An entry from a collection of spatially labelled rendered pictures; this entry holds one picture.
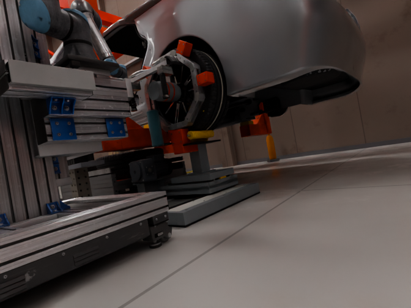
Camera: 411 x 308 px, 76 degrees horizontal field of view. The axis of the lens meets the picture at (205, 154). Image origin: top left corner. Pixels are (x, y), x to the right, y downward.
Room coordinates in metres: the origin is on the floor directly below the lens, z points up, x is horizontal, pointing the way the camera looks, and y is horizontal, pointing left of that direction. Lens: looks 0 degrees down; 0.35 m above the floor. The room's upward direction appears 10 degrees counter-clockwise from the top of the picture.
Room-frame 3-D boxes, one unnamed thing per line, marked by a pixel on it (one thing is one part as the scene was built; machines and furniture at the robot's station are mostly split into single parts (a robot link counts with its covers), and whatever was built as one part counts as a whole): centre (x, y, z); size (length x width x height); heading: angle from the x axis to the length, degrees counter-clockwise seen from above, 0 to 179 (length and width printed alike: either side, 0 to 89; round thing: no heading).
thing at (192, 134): (1.94, 0.01, 0.51); 0.29 x 0.06 x 0.06; 140
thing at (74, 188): (1.99, 0.97, 0.21); 0.10 x 0.10 x 0.42; 50
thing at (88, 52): (1.14, 0.46, 0.87); 0.15 x 0.15 x 0.10
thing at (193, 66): (1.94, 0.16, 0.85); 0.54 x 0.07 x 0.54; 50
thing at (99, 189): (3.22, 1.45, 0.13); 2.47 x 0.85 x 0.27; 50
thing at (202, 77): (1.74, -0.08, 0.85); 0.09 x 0.08 x 0.07; 50
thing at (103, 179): (2.93, 1.70, 0.28); 2.47 x 0.09 x 0.22; 50
